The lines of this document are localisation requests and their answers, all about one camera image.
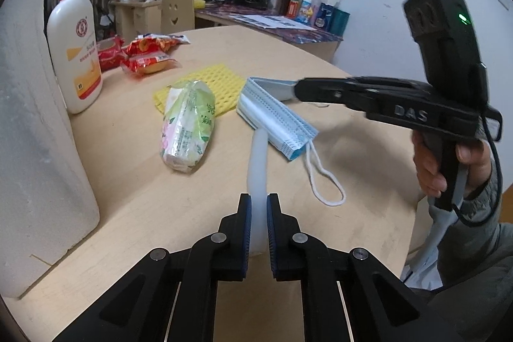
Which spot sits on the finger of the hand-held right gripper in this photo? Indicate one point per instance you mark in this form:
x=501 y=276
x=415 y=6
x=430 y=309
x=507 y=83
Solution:
x=320 y=89

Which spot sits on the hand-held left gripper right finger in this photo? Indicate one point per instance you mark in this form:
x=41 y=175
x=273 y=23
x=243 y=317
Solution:
x=271 y=221

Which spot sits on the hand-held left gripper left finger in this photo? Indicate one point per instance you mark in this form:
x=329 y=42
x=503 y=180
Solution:
x=247 y=217

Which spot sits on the white translucent strip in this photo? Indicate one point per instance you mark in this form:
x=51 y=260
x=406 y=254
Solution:
x=258 y=173

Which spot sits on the stack of blue face masks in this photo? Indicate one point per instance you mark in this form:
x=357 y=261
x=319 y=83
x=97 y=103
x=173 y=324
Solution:
x=276 y=121

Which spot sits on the yellow foam net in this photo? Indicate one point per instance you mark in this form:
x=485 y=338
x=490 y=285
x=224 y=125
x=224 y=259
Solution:
x=222 y=85

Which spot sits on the green tissue pack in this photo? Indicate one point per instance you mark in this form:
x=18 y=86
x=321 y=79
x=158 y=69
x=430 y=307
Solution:
x=186 y=121

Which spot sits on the white foam box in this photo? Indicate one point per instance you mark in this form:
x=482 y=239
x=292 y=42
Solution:
x=36 y=165

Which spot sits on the person's right forearm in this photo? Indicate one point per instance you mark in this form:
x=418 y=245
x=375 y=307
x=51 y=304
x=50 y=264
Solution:
x=477 y=246

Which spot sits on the person's right hand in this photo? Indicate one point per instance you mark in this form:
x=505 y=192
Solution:
x=429 y=169

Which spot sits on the printed paper sheet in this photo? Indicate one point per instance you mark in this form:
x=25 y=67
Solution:
x=272 y=22

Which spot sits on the row of toiletry bottles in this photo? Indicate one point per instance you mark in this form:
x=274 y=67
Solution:
x=312 y=7

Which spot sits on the yellow bag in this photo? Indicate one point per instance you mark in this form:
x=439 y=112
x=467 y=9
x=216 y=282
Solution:
x=198 y=3

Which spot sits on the red snack packet yellow picture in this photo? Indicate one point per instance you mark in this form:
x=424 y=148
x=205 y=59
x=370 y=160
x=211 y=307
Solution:
x=150 y=63

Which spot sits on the orange red snack packet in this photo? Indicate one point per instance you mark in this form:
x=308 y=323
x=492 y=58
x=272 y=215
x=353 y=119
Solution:
x=154 y=43

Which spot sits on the small wooden desk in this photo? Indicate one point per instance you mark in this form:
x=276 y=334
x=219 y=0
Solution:
x=136 y=15

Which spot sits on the dark red snack packet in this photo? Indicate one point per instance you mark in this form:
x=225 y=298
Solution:
x=110 y=54

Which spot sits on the black folding chair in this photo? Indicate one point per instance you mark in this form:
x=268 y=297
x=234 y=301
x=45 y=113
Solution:
x=103 y=21

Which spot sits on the white lotion bottle red pump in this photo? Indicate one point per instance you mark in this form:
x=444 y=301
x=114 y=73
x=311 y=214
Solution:
x=76 y=45

